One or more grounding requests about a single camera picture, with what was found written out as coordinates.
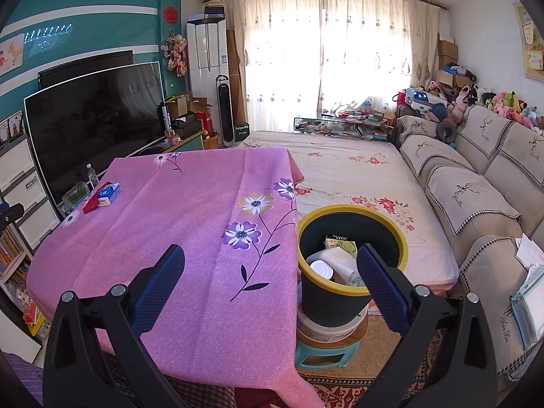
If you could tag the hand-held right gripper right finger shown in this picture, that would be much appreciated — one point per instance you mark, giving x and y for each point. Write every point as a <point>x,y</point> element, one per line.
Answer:
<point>380,289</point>

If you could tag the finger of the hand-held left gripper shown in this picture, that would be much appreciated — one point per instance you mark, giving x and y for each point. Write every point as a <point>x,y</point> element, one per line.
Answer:
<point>12,213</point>

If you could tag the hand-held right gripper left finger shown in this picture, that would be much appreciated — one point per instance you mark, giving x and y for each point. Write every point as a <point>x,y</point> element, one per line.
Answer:
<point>159,289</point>

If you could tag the yellow rimmed dark trash bin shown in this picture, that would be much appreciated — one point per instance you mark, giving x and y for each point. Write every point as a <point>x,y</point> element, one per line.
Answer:
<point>331,306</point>

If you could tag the white plastic bottle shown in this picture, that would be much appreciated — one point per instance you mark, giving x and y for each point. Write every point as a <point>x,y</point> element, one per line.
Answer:
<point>322,271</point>

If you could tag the white drawer unit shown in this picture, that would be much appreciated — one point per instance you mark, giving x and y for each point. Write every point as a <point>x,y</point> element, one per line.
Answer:
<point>25,187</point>

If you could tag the shelf of books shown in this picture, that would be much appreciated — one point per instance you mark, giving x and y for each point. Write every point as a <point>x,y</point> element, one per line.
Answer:
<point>12,255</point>

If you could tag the plastic bag with green box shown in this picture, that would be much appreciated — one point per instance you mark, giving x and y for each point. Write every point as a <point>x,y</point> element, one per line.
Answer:
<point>76,195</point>

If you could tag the pink floral tablecloth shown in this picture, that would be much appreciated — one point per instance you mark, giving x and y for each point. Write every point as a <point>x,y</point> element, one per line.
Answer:
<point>170,221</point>

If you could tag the white bucket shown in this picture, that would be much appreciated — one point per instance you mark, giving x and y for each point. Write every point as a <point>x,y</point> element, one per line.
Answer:
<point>323,332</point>

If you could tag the red tissue packet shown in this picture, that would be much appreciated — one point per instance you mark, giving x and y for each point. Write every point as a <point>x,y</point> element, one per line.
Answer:
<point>90,205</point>

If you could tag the clear water bottle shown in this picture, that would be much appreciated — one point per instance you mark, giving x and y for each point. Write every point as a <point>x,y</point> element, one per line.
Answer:
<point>91,178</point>

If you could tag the patterned floor rug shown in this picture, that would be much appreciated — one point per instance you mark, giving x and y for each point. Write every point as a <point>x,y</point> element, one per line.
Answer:
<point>403,374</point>

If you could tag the blue tissue pack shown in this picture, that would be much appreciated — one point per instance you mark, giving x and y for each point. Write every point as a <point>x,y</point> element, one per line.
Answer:
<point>108,195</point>

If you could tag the teal plastic stool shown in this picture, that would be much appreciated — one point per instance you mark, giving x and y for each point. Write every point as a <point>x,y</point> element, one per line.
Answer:
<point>306,355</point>

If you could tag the floral bed sheet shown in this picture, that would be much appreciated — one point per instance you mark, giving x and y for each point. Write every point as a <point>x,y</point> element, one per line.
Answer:
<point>361,178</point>

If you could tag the large curved television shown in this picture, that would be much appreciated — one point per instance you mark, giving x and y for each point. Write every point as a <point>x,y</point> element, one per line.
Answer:
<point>93,127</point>

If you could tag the beige sofa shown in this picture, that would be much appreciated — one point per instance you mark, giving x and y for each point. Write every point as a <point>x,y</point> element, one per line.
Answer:
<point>467,204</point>

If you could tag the blue plastic bag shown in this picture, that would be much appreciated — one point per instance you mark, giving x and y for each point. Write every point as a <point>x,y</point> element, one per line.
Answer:
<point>527,306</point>

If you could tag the teal and yellow TV cabinet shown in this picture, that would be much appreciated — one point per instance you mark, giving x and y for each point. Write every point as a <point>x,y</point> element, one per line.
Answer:
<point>189,143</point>

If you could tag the small pink box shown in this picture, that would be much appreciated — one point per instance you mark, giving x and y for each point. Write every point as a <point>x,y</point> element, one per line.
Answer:
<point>173,139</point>

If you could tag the white papers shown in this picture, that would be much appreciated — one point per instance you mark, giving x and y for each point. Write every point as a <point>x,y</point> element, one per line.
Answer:
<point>529,250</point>

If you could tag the tan basket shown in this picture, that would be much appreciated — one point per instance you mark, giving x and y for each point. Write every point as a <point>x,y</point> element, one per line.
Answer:
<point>212,142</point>

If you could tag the black flat television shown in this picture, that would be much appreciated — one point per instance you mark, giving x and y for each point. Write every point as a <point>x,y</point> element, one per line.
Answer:
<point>85,66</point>

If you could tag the black storage box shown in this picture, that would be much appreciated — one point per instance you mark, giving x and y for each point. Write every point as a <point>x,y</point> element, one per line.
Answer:
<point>186,125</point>

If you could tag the purple striped cloth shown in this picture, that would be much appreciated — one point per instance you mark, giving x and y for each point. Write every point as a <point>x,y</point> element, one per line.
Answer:
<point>21,382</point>

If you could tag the cluttered glass low table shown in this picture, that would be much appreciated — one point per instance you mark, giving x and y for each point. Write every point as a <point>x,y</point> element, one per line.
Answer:
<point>344,125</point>

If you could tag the black white tall box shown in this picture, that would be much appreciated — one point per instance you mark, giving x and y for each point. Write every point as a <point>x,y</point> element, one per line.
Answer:
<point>166,121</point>

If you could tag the red canister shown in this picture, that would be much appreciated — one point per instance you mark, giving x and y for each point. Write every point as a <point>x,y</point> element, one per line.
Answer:
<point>207,125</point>

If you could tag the grey round cushion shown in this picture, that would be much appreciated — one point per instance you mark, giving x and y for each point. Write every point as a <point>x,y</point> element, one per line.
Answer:
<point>447,131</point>

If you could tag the dark green small box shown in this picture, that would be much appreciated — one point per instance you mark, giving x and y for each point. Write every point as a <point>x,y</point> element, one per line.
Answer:
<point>241,132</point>

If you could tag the open cardboard box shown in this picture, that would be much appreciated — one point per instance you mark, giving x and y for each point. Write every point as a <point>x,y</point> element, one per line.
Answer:
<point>178,105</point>
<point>202,105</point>

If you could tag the pink handbag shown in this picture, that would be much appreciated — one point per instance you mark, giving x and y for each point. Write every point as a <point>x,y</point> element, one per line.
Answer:
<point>400,97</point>

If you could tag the black tower fan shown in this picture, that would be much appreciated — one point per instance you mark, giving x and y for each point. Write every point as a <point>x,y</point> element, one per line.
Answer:
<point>224,106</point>

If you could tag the blue star plush toy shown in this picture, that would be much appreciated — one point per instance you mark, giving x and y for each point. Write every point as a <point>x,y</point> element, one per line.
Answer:
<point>425,98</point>

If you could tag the pink plush toy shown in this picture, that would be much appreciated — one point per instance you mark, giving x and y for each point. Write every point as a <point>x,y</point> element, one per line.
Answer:
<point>457,108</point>

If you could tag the pile of plush toys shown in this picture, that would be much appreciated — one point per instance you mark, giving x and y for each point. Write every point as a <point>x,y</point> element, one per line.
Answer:
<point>510,108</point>

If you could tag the hanging artificial flowers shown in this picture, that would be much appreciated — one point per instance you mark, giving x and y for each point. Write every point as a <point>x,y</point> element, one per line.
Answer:
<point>175,53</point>

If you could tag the white standing air conditioner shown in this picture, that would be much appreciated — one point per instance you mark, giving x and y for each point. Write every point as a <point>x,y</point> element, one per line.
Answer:
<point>206,51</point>

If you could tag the stacked brown cardboard boxes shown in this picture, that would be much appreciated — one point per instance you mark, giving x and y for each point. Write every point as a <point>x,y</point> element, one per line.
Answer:
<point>448,51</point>

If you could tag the sheer embroidered curtains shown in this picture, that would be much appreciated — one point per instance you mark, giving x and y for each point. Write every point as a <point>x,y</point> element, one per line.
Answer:
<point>276,51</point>

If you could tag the dark flat box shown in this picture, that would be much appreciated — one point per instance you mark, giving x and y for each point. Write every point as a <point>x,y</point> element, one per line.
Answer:
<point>214,12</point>

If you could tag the small photo frame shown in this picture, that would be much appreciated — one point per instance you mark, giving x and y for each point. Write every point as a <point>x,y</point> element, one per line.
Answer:
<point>16,124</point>
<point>4,131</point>

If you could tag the cartoon wall poster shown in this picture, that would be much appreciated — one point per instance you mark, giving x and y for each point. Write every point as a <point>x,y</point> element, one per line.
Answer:
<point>10,55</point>

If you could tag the red round wall decoration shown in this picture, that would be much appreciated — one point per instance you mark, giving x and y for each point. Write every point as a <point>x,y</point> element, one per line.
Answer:
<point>170,15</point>

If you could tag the framed wall certificates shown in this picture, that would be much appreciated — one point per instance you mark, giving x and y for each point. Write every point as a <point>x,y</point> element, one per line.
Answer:
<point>531,42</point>

